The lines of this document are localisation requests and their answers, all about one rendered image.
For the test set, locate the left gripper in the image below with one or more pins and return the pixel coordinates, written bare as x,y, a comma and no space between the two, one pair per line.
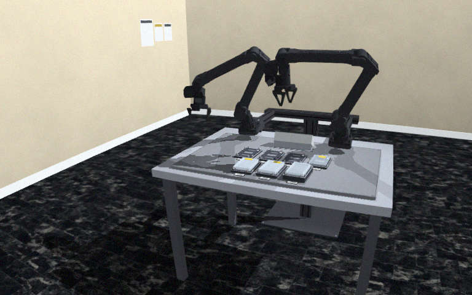
286,84

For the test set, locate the grey perforated work table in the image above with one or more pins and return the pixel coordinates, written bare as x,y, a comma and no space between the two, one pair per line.
352,172

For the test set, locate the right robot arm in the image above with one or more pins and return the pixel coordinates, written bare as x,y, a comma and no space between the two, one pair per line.
241,112

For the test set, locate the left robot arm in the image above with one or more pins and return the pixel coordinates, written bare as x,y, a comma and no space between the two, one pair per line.
362,58

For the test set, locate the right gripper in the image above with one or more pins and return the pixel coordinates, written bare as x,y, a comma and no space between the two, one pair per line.
200,106

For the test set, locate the grey operator panel with colored buttons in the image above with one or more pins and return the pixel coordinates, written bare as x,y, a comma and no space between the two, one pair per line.
293,141

